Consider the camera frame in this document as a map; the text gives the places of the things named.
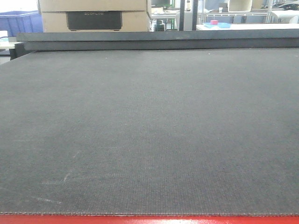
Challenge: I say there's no metal shelving rack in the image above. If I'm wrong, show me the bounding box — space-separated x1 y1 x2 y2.
198 0 299 24

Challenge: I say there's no white square bin on shelf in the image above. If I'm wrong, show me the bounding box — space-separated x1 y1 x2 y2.
228 0 252 13

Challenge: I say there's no blue plastic bin on table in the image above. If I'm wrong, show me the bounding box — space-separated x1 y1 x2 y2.
0 10 43 37

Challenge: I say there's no black conveyor frame rail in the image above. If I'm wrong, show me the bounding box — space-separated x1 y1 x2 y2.
16 28 299 51

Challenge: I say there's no large cardboard box black label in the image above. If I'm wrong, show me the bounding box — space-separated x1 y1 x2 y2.
38 0 151 33

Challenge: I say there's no dark conveyor belt mat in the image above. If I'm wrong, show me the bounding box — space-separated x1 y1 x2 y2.
0 48 299 215

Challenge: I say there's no black metal stand frame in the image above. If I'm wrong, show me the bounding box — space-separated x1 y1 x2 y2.
178 0 199 31

